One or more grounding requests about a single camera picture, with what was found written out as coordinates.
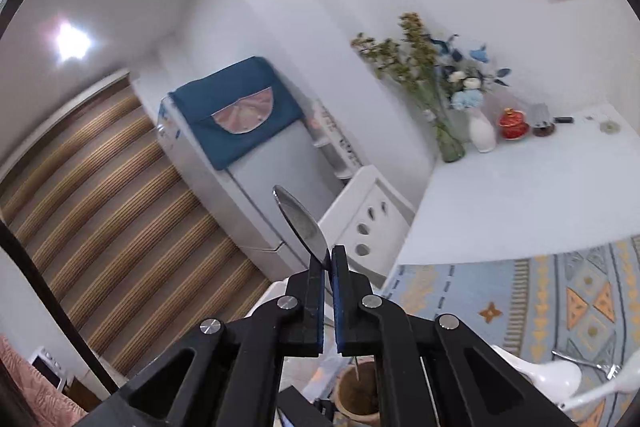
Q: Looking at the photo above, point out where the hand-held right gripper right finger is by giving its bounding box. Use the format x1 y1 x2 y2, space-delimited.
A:
331 245 576 427

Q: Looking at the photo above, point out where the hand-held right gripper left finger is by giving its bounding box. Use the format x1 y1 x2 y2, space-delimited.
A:
87 249 327 427

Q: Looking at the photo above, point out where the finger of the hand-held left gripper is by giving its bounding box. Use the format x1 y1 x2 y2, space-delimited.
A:
312 398 336 423

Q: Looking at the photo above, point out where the bamboo utensil holder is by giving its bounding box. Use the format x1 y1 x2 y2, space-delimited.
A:
332 358 383 426

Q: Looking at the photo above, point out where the silver metal spoon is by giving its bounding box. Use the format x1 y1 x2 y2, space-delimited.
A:
272 185 333 275

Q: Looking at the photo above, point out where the silver metal fork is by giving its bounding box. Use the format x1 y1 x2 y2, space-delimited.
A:
551 348 623 380

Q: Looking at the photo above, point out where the patterned blue table mat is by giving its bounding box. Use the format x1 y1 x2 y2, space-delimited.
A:
380 237 640 427

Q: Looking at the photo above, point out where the grey refrigerator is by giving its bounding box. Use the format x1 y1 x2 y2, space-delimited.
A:
156 56 353 283

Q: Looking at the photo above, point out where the white shelf rack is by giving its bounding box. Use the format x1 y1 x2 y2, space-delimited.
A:
310 99 366 182

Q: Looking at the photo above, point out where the glass vase with green stems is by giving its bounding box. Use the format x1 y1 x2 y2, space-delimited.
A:
350 12 468 164

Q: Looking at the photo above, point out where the striped brown curtain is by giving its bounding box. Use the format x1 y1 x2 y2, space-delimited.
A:
0 69 283 380

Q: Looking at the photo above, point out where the white rice paddle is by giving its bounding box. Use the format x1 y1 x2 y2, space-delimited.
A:
489 343 583 404
556 361 640 413

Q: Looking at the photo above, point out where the white vase with flowers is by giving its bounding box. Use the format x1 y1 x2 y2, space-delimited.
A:
435 34 513 154

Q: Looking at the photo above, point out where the blue refrigerator cover cloth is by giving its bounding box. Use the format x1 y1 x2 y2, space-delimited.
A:
167 56 303 172

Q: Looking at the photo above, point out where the brown wooden cabinet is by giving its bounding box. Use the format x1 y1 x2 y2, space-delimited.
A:
62 377 108 413

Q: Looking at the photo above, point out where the red lidded tea cup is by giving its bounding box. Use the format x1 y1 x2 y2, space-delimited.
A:
496 108 532 141

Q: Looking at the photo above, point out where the grey phone stand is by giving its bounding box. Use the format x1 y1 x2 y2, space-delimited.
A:
530 103 557 138

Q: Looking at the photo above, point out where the white microwave oven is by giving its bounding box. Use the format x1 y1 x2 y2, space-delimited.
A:
29 346 69 394

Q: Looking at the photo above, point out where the pink textured cloth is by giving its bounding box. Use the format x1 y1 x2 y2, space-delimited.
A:
0 334 90 427

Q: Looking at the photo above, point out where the ceiling light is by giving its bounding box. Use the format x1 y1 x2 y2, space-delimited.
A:
50 17 96 62

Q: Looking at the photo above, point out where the black cable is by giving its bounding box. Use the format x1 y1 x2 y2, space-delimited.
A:
0 219 121 395

